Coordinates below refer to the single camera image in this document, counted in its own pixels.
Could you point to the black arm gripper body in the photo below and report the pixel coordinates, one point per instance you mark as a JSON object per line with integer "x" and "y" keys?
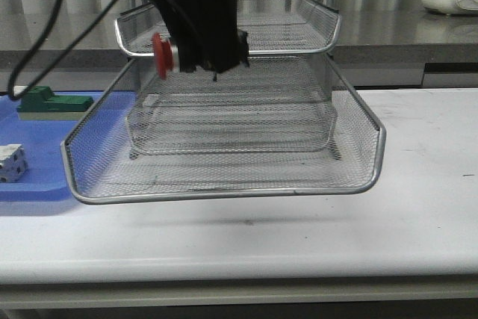
{"x": 198, "y": 9}

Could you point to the red emergency stop button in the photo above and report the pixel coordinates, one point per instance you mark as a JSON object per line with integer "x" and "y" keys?
{"x": 216, "y": 52}

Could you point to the silver mesh tray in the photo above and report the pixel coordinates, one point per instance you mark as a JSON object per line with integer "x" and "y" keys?
{"x": 158, "y": 128}
{"x": 350, "y": 163}
{"x": 274, "y": 27}

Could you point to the grey stone counter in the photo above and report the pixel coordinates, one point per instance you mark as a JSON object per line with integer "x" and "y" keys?
{"x": 444, "y": 43}

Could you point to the green terminal block module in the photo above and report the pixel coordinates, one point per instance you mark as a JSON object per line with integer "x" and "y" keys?
{"x": 41, "y": 103}

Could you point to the blue plastic tray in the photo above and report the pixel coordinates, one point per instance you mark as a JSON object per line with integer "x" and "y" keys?
{"x": 67, "y": 156}

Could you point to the white circuit breaker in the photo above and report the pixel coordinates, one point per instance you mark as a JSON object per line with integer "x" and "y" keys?
{"x": 13, "y": 162}

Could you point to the silver mesh rack frame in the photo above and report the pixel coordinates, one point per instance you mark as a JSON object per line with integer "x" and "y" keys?
{"x": 267, "y": 79}

